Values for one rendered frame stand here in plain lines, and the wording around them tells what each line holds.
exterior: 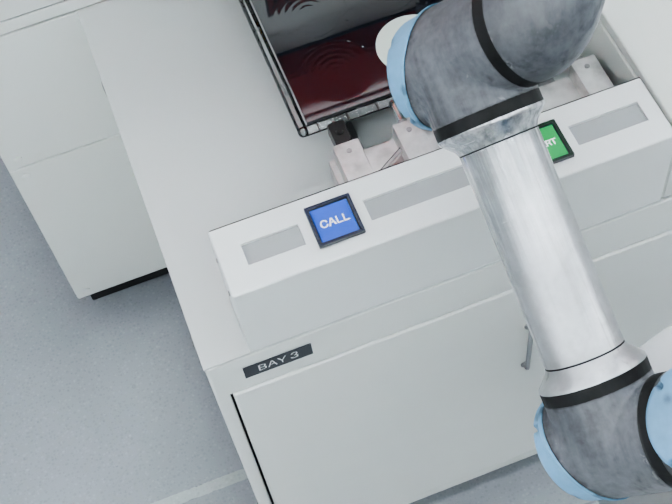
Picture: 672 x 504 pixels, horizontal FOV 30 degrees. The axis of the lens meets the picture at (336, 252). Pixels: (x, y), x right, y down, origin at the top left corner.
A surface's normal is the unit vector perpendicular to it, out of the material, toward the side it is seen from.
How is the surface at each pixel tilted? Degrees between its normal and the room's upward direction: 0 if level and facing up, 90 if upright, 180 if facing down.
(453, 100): 50
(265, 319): 90
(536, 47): 64
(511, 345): 90
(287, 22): 0
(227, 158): 0
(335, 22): 0
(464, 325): 90
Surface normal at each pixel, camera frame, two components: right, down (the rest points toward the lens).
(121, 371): -0.08, -0.51
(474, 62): -0.52, 0.51
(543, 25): -0.01, 0.34
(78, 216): 0.35, 0.79
